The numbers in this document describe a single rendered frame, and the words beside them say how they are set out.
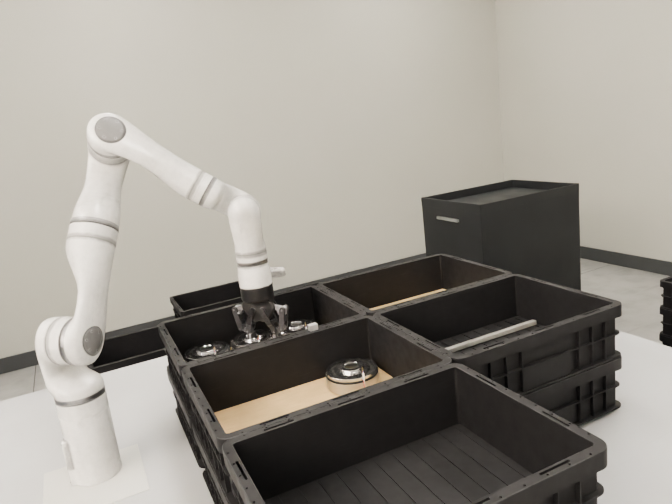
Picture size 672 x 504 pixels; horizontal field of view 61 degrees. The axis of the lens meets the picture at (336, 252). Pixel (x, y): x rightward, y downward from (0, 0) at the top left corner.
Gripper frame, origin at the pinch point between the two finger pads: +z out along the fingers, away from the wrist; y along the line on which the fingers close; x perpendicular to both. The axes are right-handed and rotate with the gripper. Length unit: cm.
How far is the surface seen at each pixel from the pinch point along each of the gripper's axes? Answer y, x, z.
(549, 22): 67, 393, -101
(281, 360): 13.2, -17.7, -4.1
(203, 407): 12.3, -42.8, -7.9
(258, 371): 9.8, -21.1, -3.2
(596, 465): 67, -46, -7
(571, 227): 73, 179, 15
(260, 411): 12.1, -26.5, 2.1
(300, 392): 16.8, -18.6, 2.1
